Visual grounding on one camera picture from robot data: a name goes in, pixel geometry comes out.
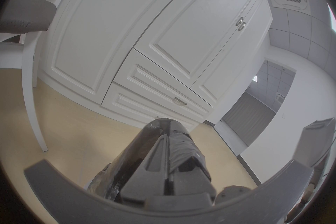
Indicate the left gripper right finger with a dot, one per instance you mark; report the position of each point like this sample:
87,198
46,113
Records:
191,181

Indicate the black plastic bag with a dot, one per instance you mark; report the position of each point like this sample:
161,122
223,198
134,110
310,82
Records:
181,149

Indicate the white wardrobe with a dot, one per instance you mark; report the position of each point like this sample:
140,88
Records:
131,20

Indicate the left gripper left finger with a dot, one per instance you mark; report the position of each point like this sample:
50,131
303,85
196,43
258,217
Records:
149,173

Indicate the white chair with grey seat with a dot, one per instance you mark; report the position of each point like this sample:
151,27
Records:
28,86

